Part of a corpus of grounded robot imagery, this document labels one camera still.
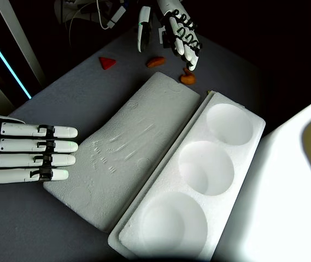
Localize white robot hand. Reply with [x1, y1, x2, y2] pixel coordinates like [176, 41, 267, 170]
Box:
[137, 0, 203, 72]
[0, 114, 79, 186]

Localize white foam lid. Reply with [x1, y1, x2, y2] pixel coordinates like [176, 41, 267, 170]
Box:
[43, 71, 202, 233]

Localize styrofoam tray with round wells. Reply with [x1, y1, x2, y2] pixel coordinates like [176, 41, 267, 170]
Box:
[107, 91, 267, 260]

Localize brown ridged toy bread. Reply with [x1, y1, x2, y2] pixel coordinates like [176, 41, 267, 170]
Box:
[146, 56, 166, 68]

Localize orange toy chicken drumstick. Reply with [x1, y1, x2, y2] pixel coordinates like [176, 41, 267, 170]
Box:
[179, 67, 196, 85]

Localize grey table cloth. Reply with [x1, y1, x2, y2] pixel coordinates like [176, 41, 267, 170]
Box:
[0, 24, 262, 262]

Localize white plug adapter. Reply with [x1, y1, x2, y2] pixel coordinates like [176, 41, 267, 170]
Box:
[106, 5, 126, 29]

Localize red triangular toy wedge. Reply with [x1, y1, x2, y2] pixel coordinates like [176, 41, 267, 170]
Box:
[98, 56, 117, 71]

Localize cyan light strip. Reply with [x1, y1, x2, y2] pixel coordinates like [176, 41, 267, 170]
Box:
[0, 21, 32, 99]

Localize white robot body shell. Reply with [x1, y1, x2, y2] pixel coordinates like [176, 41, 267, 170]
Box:
[212, 90, 311, 262]

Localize white upright post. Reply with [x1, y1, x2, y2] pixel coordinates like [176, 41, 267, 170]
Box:
[0, 0, 46, 85]

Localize looped thin white cable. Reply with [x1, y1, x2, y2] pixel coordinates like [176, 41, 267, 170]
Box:
[67, 2, 98, 47]

